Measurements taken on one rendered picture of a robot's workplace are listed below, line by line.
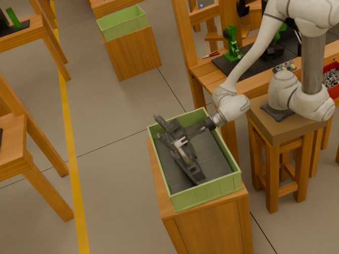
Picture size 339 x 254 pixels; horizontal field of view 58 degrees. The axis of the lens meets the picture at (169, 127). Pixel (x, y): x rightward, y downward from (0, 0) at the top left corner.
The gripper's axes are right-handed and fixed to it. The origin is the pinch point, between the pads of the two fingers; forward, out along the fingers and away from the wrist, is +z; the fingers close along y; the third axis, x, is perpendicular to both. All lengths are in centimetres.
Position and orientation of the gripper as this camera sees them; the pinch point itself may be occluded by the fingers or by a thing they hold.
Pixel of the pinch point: (180, 142)
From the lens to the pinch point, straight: 162.9
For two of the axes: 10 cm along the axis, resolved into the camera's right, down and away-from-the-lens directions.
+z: -8.4, 5.4, 1.0
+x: 5.4, 8.4, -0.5
